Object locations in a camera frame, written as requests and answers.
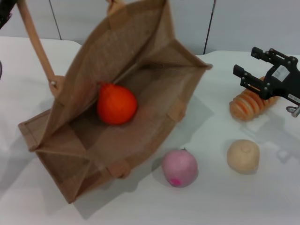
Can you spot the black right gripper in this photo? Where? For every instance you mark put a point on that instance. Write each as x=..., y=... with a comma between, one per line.
x=286, y=79

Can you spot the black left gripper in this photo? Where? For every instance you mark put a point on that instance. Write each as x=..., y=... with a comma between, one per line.
x=5, y=9

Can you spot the brown jute handbag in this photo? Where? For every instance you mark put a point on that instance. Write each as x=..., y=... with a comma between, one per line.
x=140, y=82

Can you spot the pink toy peach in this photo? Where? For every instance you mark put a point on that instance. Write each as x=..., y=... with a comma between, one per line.
x=179, y=166

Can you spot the orange toy fruit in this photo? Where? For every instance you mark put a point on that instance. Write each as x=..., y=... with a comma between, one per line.
x=117, y=105

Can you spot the orange ridged toy croissant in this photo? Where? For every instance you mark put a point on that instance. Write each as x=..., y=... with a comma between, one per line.
x=248, y=105

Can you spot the beige round toy bun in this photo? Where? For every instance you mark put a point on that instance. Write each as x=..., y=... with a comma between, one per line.
x=243, y=157

